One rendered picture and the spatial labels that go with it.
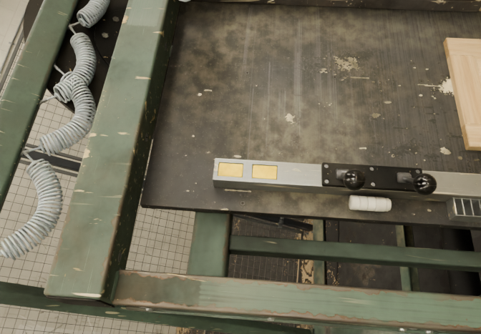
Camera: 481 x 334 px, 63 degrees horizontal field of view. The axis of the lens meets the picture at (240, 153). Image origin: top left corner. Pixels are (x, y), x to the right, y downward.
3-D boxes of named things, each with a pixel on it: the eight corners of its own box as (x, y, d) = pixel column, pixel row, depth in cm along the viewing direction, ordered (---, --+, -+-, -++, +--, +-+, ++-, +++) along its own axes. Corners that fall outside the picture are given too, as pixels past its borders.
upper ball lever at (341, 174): (349, 183, 80) (367, 192, 67) (331, 182, 81) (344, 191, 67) (351, 164, 80) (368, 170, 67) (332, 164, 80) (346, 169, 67)
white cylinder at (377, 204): (348, 212, 81) (387, 214, 80) (351, 207, 78) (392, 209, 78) (347, 198, 82) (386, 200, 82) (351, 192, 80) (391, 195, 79)
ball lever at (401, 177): (410, 187, 80) (439, 197, 66) (391, 186, 80) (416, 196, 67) (411, 168, 80) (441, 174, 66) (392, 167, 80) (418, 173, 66)
